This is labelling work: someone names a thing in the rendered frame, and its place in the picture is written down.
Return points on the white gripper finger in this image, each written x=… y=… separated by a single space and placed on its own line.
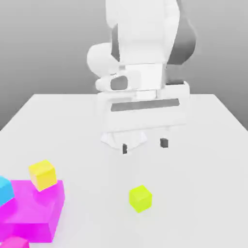
x=124 y=148
x=164 y=143

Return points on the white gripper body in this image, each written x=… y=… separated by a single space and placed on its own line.
x=147 y=118

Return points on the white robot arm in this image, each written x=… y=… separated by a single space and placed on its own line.
x=143 y=38

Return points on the small lime cube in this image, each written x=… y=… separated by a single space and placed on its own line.
x=140 y=199

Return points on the small yellow cube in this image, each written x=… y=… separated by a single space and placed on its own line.
x=43 y=175

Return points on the small cyan cube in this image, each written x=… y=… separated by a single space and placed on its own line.
x=5 y=190

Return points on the small pink cube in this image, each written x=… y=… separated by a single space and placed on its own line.
x=13 y=243

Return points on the large magenta box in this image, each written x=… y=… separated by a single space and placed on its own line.
x=33 y=213

